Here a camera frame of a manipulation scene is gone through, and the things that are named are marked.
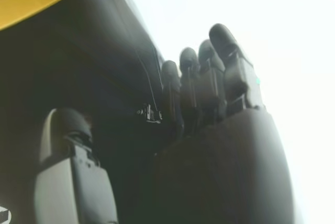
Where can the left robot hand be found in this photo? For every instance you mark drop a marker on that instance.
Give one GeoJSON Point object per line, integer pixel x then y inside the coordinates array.
{"type": "Point", "coordinates": [222, 161]}

